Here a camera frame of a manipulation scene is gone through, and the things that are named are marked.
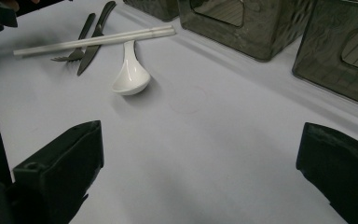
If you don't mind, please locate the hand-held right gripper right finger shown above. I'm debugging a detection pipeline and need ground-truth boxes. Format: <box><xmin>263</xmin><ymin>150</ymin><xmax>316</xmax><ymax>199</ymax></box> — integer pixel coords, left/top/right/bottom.
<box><xmin>296</xmin><ymin>121</ymin><xmax>358</xmax><ymax>224</ymax></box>

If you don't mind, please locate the white chopstick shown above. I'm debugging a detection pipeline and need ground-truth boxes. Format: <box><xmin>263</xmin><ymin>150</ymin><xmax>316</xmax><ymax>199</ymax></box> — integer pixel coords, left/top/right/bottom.
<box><xmin>13</xmin><ymin>24</ymin><xmax>174</xmax><ymax>55</ymax></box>
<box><xmin>13</xmin><ymin>28</ymin><xmax>177</xmax><ymax>58</ymax></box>

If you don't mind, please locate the white ceramic spoon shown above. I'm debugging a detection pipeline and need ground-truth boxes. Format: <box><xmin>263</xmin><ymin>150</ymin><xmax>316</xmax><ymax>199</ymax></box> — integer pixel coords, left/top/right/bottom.
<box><xmin>111</xmin><ymin>39</ymin><xmax>152</xmax><ymax>96</ymax></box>

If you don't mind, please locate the dark metal fork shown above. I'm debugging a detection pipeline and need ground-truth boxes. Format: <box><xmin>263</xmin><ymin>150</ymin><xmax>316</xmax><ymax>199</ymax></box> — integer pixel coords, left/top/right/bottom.
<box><xmin>50</xmin><ymin>12</ymin><xmax>97</xmax><ymax>63</ymax></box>

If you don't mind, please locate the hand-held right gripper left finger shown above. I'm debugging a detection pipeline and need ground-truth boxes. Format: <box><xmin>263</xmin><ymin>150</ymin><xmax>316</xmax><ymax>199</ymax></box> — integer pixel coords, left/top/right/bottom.
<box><xmin>12</xmin><ymin>119</ymin><xmax>104</xmax><ymax>224</ymax></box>

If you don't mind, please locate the smoky transparent plastic bin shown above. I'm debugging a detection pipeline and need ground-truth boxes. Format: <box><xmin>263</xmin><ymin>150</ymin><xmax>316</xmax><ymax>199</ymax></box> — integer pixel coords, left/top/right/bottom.
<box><xmin>177</xmin><ymin>0</ymin><xmax>317</xmax><ymax>63</ymax></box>
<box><xmin>123</xmin><ymin>0</ymin><xmax>181</xmax><ymax>22</ymax></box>
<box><xmin>292</xmin><ymin>0</ymin><xmax>358</xmax><ymax>110</ymax></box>

